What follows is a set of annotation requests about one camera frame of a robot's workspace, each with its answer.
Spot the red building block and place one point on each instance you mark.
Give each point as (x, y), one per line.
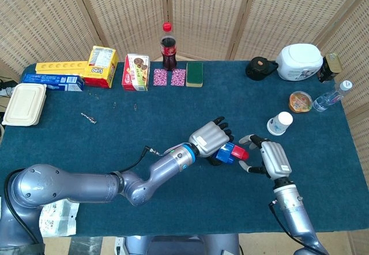
(238, 151)

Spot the blue white toothpaste box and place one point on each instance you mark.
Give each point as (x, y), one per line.
(52, 82)

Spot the long yellow box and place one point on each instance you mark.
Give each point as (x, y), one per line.
(60, 66)

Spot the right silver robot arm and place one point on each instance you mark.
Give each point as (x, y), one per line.
(294, 211)

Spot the flower print paper cup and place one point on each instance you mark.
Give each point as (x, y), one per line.
(279, 123)

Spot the dark can gold lid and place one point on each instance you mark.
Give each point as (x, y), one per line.
(330, 67)

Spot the pink patterned coaster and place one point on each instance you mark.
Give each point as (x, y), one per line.
(160, 77)
(178, 77)

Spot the white wet wipes tub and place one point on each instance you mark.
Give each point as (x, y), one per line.
(298, 61)

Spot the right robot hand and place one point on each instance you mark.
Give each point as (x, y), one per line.
(275, 158)

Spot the cola bottle red cap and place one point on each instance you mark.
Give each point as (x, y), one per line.
(168, 53)

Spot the yellow red Lipo box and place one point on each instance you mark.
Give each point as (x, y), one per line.
(101, 67)

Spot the red white snack box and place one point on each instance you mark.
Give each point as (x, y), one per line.
(136, 73)

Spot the blue building block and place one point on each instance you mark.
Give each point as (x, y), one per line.
(225, 154)

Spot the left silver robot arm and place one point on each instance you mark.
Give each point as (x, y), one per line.
(86, 184)

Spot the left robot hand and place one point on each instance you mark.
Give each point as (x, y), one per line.
(207, 139)

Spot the grey robot torso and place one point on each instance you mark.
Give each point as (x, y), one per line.
(178, 245)

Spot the blue table carpet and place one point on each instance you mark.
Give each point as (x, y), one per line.
(178, 209)

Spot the clear plastic bag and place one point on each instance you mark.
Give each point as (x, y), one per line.
(59, 217)

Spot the green yellow sponge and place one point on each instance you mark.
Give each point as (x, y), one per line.
(194, 74)

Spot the wicker folding screen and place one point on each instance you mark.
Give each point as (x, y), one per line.
(129, 15)

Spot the clear water bottle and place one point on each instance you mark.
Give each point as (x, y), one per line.
(328, 97)

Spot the beige lunch box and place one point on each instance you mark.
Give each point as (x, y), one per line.
(24, 105)

